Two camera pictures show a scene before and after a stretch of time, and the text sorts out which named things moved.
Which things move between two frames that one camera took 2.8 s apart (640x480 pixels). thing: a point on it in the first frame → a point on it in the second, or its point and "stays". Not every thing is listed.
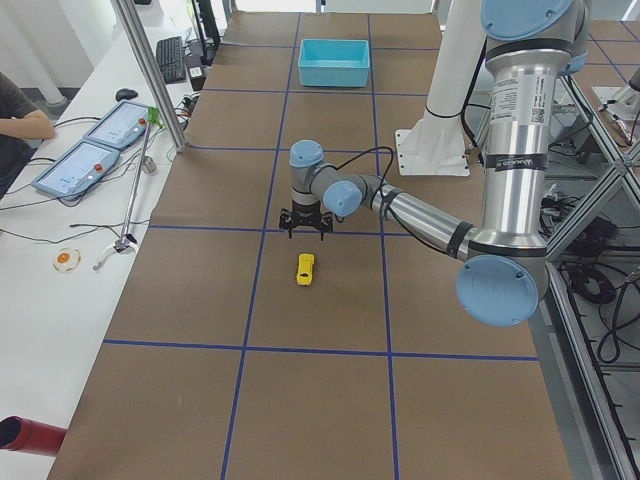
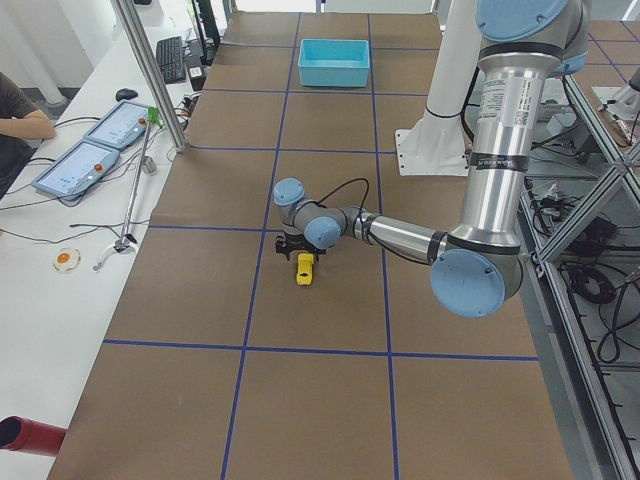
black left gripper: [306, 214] → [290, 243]
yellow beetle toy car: [305, 269] stays
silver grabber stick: [127, 242] stays
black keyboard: [171, 56] stays
